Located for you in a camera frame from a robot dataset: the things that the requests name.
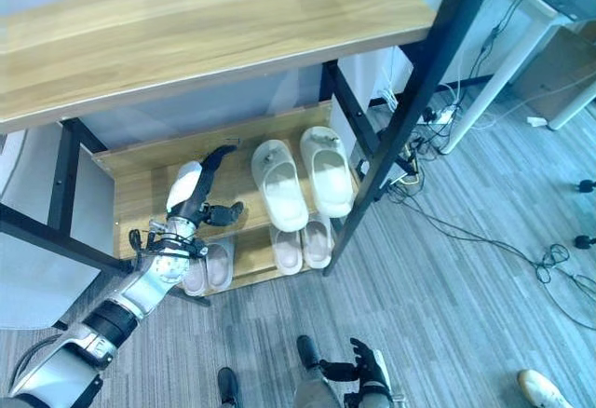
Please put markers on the beige slipper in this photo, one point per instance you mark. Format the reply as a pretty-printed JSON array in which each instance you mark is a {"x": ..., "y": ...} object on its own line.
[
  {"x": 319, "y": 242},
  {"x": 286, "y": 252},
  {"x": 219, "y": 263},
  {"x": 194, "y": 280}
]

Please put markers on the white desk frame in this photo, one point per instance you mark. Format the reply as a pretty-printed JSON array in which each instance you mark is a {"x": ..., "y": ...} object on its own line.
[{"x": 503, "y": 68}]

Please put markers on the white power strip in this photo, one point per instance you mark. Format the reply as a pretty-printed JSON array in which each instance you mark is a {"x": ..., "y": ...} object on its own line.
[{"x": 442, "y": 116}]

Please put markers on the person's white shoe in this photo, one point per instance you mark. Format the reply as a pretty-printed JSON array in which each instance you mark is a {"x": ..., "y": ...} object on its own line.
[{"x": 542, "y": 387}]

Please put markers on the black chair caster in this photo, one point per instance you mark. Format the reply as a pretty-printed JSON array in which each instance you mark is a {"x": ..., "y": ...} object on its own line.
[
  {"x": 586, "y": 186},
  {"x": 584, "y": 241}
]

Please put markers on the robot right leg dark foot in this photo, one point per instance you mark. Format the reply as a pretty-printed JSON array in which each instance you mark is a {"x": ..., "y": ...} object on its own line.
[{"x": 316, "y": 384}]

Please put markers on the robot leg dark foot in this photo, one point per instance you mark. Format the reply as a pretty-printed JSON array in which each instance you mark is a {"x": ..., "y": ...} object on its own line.
[
  {"x": 229, "y": 387},
  {"x": 316, "y": 384}
]

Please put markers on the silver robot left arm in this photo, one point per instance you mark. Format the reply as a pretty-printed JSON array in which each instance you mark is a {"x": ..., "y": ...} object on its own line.
[{"x": 139, "y": 287}]

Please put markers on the small white adapter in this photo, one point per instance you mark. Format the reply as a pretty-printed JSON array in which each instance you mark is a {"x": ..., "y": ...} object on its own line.
[{"x": 535, "y": 120}]

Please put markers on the robot left leg dark foot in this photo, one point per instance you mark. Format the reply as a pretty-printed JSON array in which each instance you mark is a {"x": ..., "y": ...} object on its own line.
[{"x": 229, "y": 387}]

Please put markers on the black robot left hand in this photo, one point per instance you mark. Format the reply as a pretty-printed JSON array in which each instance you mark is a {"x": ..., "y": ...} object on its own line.
[{"x": 186, "y": 184}]

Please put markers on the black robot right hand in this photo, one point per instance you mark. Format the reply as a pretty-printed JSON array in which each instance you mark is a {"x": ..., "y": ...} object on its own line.
[{"x": 377, "y": 366}]

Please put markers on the wooden shoe rack black frame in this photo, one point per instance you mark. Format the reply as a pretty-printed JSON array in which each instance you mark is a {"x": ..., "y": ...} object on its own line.
[{"x": 209, "y": 31}]

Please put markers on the brown cardboard box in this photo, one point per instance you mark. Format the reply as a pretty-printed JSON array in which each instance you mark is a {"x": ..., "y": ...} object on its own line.
[{"x": 554, "y": 77}]

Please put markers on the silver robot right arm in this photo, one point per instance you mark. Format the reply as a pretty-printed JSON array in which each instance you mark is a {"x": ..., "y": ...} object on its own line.
[{"x": 372, "y": 401}]

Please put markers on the white slipper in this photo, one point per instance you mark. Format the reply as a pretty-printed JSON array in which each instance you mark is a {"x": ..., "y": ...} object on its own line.
[
  {"x": 279, "y": 184},
  {"x": 328, "y": 170}
]

